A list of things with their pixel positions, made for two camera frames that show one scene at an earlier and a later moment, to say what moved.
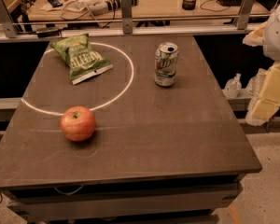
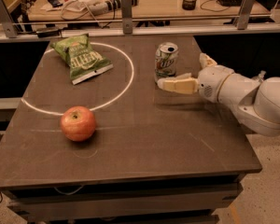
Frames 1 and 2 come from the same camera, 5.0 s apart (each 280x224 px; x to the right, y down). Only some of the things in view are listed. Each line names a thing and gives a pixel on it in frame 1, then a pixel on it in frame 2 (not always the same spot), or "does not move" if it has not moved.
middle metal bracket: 127,13 does not move
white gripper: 279,35 → 209,82
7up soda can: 165,63 does not move
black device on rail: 47,32 does not move
